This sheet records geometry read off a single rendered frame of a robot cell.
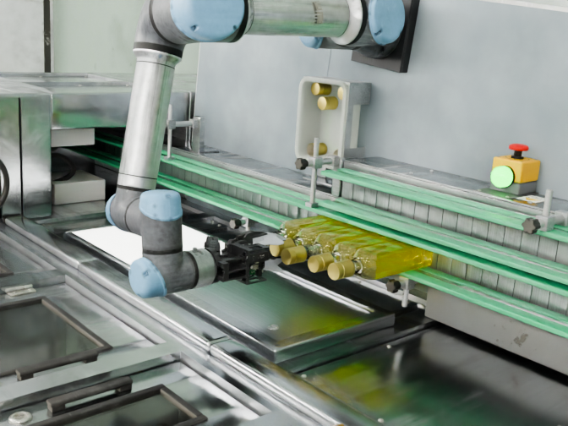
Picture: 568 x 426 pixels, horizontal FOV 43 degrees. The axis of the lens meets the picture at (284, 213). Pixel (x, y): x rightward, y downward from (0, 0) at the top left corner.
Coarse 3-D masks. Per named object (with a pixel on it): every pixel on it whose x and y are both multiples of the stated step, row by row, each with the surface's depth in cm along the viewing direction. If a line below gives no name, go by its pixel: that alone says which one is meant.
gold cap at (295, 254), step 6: (300, 246) 152; (282, 252) 151; (288, 252) 150; (294, 252) 150; (300, 252) 151; (306, 252) 152; (282, 258) 151; (288, 258) 150; (294, 258) 150; (300, 258) 151; (306, 258) 152; (288, 264) 150
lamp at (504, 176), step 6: (498, 168) 148; (504, 168) 148; (510, 168) 149; (492, 174) 150; (498, 174) 148; (504, 174) 147; (510, 174) 148; (492, 180) 150; (498, 180) 148; (504, 180) 148; (510, 180) 148; (498, 186) 149; (504, 186) 148
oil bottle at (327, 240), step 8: (328, 232) 160; (336, 232) 160; (344, 232) 161; (352, 232) 161; (360, 232) 162; (368, 232) 162; (320, 240) 156; (328, 240) 155; (336, 240) 156; (344, 240) 157; (328, 248) 155
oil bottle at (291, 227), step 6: (312, 216) 172; (318, 216) 173; (324, 216) 173; (282, 222) 167; (288, 222) 166; (294, 222) 166; (300, 222) 167; (306, 222) 167; (312, 222) 167; (318, 222) 168; (324, 222) 169; (330, 222) 170; (282, 228) 165; (288, 228) 164; (294, 228) 164; (300, 228) 164; (288, 234) 164; (294, 234) 164
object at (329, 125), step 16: (304, 80) 190; (320, 80) 185; (336, 80) 181; (304, 96) 192; (320, 96) 196; (336, 96) 192; (304, 112) 194; (320, 112) 197; (336, 112) 192; (304, 128) 195; (320, 128) 198; (336, 128) 193; (304, 144) 196; (336, 144) 194
